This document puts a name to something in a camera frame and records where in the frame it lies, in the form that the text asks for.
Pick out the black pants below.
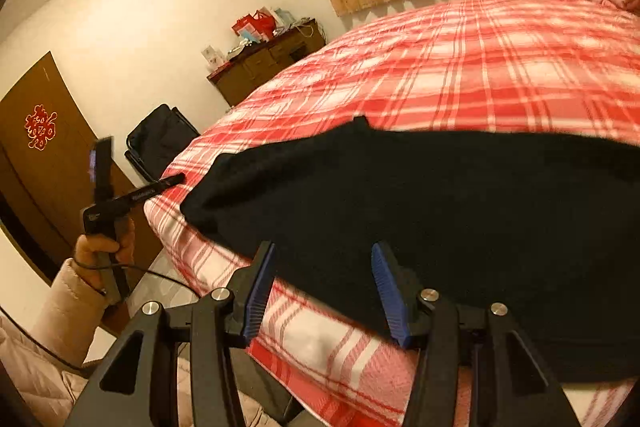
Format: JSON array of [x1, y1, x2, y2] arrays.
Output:
[[180, 117, 639, 383]]

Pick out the person's left hand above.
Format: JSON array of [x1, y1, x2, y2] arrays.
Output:
[[72, 217, 134, 293]]

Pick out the black suitcase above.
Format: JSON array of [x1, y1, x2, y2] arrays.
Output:
[[125, 104, 200, 182]]

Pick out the dark wooden dresser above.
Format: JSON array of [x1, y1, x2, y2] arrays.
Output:
[[207, 18, 326, 106]]

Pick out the red door ornament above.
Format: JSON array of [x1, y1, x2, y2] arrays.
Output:
[[24, 104, 58, 152]]

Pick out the beige quilted jacket sleeve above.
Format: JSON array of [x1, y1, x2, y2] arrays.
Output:
[[1, 259, 107, 426]]

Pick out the red gift bag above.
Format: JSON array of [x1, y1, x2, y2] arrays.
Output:
[[232, 10, 277, 42]]

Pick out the red plaid bed sheet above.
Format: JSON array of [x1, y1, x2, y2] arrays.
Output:
[[168, 0, 639, 426]]

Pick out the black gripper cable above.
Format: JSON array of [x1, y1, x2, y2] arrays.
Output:
[[0, 256, 202, 373]]

